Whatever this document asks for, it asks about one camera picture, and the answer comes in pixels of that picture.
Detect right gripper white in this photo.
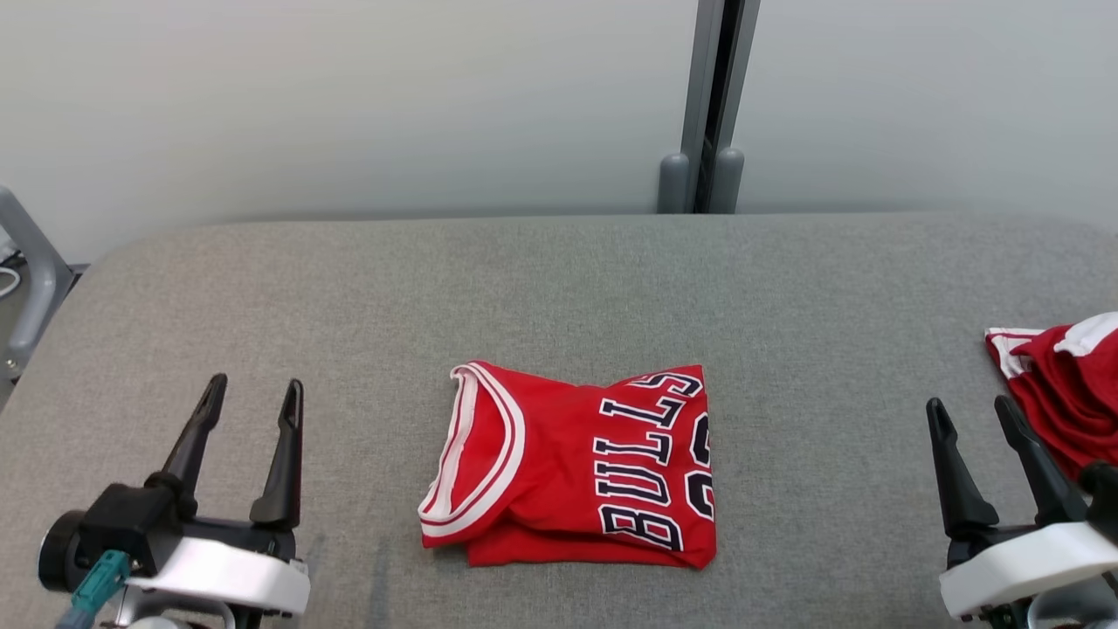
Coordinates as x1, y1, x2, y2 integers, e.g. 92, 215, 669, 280
926, 395, 1118, 621

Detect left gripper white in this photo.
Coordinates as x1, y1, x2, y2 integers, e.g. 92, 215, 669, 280
131, 374, 311, 617

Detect red white basketball shorts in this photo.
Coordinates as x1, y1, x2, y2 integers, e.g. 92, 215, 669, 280
985, 312, 1118, 481

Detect red Bulls basketball jersey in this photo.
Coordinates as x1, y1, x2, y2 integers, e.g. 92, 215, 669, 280
418, 361, 717, 570

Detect left teal cable connector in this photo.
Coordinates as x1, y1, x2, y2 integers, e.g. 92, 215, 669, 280
57, 550, 132, 629

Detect grey metal frame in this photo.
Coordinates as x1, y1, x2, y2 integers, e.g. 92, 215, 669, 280
0, 185, 75, 381

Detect grey cylinder post foot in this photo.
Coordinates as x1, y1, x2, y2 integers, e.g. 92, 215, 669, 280
709, 147, 745, 215
657, 154, 691, 215

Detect grey metal partition post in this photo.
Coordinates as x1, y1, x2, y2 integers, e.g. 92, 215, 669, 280
680, 0, 761, 215

